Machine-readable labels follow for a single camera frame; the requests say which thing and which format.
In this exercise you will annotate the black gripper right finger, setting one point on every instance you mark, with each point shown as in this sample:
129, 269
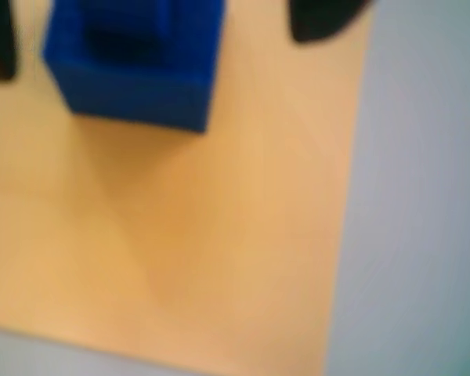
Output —
321, 19

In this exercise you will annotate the orange paper square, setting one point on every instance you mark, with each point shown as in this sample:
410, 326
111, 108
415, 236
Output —
239, 215

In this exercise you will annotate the small blue cube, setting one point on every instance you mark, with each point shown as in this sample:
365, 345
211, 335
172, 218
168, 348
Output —
141, 98

